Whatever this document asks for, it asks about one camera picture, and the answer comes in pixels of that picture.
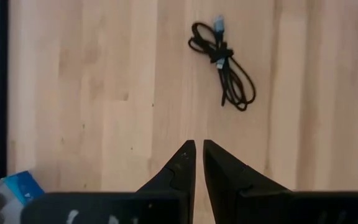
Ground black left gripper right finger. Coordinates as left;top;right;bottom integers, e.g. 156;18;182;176
203;139;358;224

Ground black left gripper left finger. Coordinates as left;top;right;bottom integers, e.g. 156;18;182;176
20;139;197;224

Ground black USB-C cable bundle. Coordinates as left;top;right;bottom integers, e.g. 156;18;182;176
187;14;257;112

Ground blue game controller box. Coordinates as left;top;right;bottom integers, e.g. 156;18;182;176
0;170;46;224

